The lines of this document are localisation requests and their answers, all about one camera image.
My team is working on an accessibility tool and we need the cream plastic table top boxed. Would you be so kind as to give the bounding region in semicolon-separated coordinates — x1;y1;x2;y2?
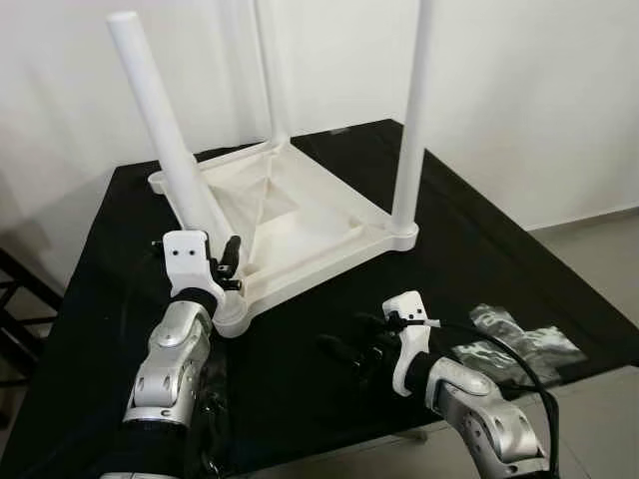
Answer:
148;140;420;338

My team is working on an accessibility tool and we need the clear plastic bag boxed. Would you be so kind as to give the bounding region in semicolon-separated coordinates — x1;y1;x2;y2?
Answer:
195;369;236;475
451;302;588;388

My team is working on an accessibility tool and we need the black stool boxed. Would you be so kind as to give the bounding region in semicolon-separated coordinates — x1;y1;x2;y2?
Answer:
0;244;61;385

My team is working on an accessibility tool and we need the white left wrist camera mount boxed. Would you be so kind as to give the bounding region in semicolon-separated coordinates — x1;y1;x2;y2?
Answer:
162;230;223;305

